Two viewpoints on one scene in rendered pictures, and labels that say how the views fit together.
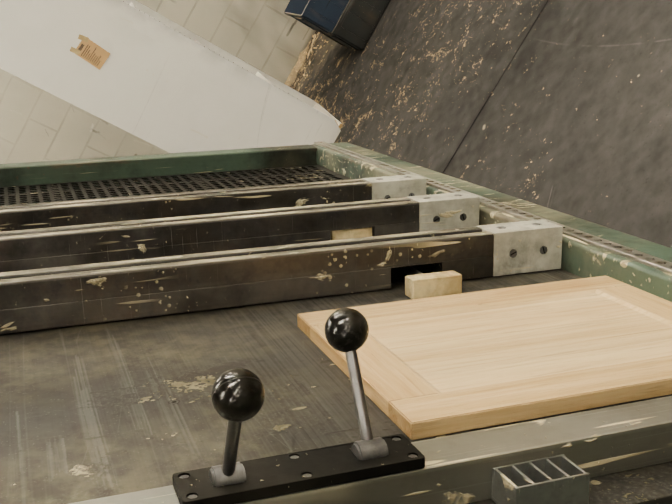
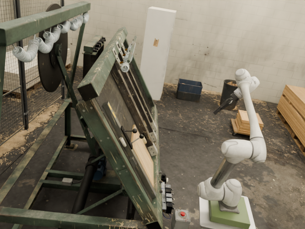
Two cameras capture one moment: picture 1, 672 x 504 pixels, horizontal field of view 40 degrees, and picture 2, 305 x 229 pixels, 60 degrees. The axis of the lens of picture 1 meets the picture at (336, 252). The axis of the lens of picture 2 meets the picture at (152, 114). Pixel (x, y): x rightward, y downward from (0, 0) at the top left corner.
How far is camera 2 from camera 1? 1.31 m
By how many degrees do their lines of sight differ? 7
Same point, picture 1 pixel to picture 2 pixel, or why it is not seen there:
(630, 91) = (184, 157)
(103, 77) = (151, 47)
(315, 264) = (140, 122)
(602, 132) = (175, 155)
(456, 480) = (130, 153)
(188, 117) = (149, 67)
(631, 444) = (139, 169)
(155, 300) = (129, 104)
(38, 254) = (126, 80)
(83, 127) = (138, 40)
